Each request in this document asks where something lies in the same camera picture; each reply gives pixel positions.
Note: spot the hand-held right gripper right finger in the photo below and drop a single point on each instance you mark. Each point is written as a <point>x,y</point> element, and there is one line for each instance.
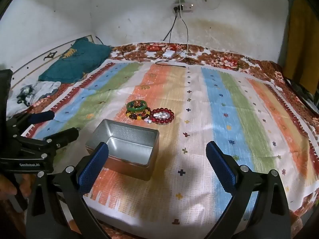
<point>221,170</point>

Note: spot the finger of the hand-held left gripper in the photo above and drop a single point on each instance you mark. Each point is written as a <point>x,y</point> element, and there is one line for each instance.
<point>63,135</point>
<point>41,116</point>

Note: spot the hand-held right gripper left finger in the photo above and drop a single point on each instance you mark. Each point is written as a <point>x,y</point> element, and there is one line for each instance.
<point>93,170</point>

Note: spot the silver metal tin box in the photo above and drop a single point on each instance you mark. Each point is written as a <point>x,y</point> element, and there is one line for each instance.
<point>134,151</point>

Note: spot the person's left hand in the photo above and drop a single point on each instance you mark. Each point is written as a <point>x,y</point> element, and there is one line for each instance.
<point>7,187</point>

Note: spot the white printed cloth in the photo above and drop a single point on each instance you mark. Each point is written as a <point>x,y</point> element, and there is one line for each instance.
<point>42,89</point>

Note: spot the striped colourful mat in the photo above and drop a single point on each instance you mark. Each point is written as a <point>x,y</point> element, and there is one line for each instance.
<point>199,129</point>

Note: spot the white bed headboard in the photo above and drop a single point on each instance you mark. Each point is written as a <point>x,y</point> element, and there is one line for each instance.
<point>32,62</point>

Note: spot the teal pillow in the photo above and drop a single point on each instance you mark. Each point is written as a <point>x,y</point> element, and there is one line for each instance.
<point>74,62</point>

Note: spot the white charger box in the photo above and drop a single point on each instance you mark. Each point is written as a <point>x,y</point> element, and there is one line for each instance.
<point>168,54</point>

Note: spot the yellow hanging cloth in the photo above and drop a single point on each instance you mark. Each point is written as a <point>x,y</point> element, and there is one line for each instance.
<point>301,42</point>

